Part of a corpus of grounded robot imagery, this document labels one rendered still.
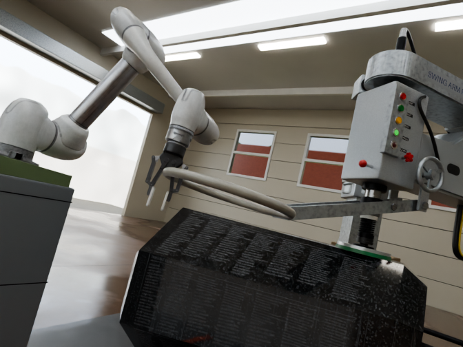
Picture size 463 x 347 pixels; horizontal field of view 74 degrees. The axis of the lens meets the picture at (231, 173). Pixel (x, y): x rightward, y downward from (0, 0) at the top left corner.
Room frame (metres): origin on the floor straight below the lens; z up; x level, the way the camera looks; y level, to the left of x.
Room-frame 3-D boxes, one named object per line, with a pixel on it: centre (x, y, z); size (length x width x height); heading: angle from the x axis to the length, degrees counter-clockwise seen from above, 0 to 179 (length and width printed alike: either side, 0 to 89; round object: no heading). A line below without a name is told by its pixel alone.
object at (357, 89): (2.20, -0.83, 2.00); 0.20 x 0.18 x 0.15; 147
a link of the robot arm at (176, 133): (1.07, 0.21, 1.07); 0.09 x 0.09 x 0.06
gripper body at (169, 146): (1.07, 0.22, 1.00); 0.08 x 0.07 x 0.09; 95
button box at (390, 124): (1.18, -0.59, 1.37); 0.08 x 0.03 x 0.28; 110
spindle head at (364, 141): (1.34, -0.69, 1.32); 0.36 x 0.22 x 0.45; 110
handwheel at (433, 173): (1.24, -0.77, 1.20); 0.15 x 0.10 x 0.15; 110
